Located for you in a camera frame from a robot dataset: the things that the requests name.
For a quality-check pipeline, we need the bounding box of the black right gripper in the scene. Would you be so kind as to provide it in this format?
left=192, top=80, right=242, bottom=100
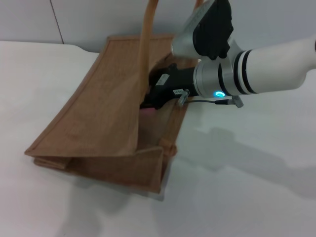
left=139, top=63, right=198, bottom=111

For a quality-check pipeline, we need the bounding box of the brown jute handbag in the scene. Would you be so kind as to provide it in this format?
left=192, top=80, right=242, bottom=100
left=24, top=0, right=205, bottom=196

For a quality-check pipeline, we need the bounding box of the right arm cable with plug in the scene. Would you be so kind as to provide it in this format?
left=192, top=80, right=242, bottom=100
left=176, top=89, right=244, bottom=108

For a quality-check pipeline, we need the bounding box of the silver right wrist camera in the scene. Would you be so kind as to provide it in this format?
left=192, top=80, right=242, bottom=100
left=171, top=0, right=235, bottom=61

